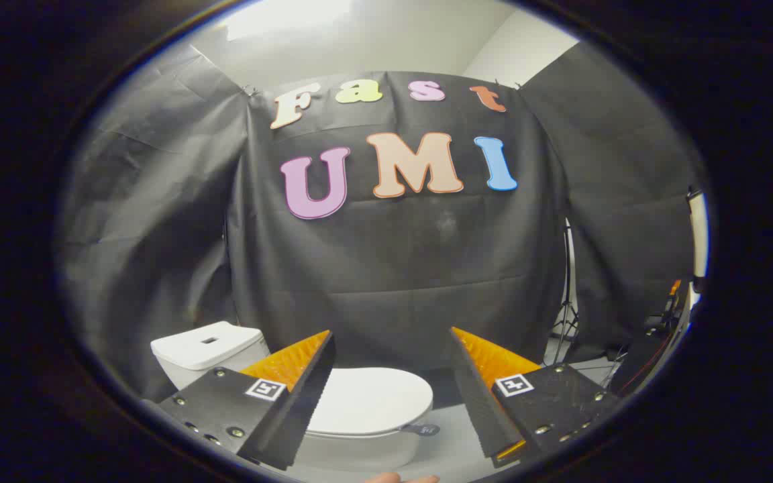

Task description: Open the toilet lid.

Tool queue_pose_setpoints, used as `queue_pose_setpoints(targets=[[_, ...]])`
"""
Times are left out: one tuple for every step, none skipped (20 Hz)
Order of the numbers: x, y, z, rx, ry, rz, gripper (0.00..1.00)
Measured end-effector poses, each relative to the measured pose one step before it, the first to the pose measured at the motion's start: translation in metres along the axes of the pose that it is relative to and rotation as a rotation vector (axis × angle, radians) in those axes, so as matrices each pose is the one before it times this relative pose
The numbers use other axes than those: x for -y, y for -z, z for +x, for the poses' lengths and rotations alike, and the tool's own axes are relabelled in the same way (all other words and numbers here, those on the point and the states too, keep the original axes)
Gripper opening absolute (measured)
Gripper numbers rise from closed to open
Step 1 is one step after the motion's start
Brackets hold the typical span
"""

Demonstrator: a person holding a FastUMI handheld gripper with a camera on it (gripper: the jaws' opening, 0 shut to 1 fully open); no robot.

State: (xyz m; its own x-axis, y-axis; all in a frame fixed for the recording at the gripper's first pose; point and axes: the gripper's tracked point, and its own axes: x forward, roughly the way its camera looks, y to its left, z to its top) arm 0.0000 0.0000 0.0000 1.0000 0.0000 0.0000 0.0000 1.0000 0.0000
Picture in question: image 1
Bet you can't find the white toilet lid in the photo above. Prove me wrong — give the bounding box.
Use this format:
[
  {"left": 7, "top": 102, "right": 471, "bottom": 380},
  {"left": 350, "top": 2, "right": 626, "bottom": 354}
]
[{"left": 306, "top": 367, "right": 441, "bottom": 439}]

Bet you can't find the white toilet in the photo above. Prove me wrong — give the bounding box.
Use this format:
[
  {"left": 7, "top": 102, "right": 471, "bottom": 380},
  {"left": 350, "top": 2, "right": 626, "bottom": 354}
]
[{"left": 150, "top": 321, "right": 433, "bottom": 472}]

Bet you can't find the orange black hand-held device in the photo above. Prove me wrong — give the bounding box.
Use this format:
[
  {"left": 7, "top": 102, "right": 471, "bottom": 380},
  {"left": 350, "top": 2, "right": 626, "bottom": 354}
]
[{"left": 659, "top": 278, "right": 685, "bottom": 331}]

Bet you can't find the black tripod stand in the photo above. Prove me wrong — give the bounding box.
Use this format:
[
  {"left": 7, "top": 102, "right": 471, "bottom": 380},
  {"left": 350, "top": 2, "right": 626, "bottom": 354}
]
[{"left": 550, "top": 220, "right": 583, "bottom": 367}]

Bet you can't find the black backdrop cloth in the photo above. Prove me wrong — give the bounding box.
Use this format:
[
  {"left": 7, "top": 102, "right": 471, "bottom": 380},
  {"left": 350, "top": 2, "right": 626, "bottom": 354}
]
[{"left": 58, "top": 42, "right": 699, "bottom": 403}]

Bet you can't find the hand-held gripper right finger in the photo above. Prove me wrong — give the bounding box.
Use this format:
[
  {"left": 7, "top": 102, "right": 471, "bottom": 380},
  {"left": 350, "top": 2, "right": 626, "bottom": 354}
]
[{"left": 450, "top": 327, "right": 621, "bottom": 469}]

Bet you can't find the red cable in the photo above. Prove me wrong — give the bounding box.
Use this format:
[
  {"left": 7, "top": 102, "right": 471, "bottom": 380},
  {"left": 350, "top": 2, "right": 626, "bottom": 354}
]
[{"left": 621, "top": 332, "right": 673, "bottom": 394}]

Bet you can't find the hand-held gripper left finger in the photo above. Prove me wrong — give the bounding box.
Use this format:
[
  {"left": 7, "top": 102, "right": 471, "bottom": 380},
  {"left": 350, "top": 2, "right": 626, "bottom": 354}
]
[{"left": 157, "top": 329, "right": 338, "bottom": 472}]

